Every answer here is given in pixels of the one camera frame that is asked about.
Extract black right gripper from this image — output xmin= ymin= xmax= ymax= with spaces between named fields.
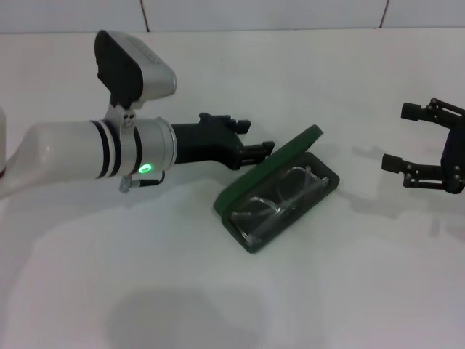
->
xmin=381 ymin=97 xmax=465 ymax=196

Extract clear white glasses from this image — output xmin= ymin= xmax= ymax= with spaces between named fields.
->
xmin=230 ymin=164 xmax=331 ymax=247

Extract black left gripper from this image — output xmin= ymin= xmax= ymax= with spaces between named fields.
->
xmin=170 ymin=111 xmax=276 ymax=172

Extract green glasses case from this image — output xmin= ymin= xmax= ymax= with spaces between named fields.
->
xmin=211 ymin=124 xmax=341 ymax=256

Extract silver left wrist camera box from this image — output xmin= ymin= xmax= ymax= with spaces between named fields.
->
xmin=93 ymin=29 xmax=179 ymax=147

